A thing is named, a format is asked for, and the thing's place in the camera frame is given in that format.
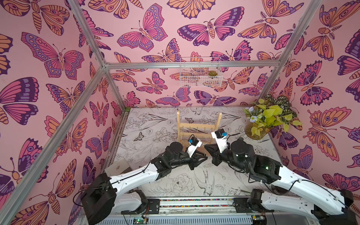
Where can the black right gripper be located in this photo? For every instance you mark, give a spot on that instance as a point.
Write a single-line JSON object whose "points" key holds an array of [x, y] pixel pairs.
{"points": [[218, 156]]}

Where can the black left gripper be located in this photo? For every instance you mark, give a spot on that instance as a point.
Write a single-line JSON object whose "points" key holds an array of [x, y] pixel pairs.
{"points": [[192, 161]]}

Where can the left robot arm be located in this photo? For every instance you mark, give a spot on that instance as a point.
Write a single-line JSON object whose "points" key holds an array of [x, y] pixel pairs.
{"points": [[118, 193]]}

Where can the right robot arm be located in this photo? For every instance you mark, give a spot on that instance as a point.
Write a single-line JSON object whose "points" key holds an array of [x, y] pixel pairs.
{"points": [[286, 190]]}

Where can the wooden jewelry display stand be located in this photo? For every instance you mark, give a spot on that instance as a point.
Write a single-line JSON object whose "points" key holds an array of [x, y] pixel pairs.
{"points": [[202, 132]]}

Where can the potted green plant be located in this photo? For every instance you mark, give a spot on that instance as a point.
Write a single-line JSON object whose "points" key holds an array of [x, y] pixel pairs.
{"points": [[269, 113]]}

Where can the small succulent in basket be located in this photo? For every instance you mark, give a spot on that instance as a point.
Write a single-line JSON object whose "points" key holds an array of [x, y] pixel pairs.
{"points": [[212, 73]]}

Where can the grey paper card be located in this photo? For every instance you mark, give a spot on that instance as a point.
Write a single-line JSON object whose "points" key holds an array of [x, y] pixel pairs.
{"points": [[119, 167]]}

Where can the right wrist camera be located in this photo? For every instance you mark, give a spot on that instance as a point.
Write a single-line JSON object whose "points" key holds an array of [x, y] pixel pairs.
{"points": [[220, 137]]}

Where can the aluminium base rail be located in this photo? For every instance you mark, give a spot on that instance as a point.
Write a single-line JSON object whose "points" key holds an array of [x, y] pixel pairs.
{"points": [[213, 210]]}

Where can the white wire basket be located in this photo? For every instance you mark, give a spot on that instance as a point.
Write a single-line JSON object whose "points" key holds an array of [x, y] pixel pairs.
{"points": [[195, 74]]}

